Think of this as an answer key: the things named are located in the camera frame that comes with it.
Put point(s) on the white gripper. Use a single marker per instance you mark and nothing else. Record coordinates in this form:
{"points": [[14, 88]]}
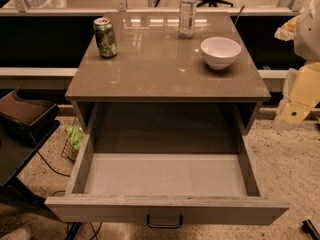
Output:
{"points": [[308, 37]]}

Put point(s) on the green soda can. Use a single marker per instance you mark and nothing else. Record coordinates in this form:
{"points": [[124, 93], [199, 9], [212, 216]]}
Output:
{"points": [[105, 37]]}

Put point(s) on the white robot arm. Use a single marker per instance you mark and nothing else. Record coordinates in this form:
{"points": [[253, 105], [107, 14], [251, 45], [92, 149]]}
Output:
{"points": [[307, 37]]}

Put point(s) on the white ceramic bowl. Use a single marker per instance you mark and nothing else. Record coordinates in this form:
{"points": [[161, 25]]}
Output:
{"points": [[219, 52]]}

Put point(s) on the clear plastic water bottle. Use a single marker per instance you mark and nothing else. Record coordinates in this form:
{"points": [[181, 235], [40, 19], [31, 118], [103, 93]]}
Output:
{"points": [[187, 12]]}

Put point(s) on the grey cabinet with top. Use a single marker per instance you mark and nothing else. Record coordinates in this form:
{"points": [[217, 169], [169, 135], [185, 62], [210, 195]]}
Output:
{"points": [[157, 95]]}

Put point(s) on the black object on floor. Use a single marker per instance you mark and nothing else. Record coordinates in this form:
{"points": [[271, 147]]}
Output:
{"points": [[308, 227]]}

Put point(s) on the open grey drawer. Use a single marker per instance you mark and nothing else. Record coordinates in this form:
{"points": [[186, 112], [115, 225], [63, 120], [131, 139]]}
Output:
{"points": [[202, 188]]}

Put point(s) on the green bag in basket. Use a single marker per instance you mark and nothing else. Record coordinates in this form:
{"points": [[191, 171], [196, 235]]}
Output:
{"points": [[75, 136]]}

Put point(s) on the dark brown chair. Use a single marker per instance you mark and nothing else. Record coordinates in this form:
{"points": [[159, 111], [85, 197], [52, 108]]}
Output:
{"points": [[25, 126]]}

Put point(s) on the black drawer handle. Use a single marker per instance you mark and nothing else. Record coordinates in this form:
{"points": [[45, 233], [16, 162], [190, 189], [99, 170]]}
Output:
{"points": [[174, 222]]}

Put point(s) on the wire basket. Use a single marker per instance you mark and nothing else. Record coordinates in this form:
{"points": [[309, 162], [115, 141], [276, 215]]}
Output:
{"points": [[68, 152]]}

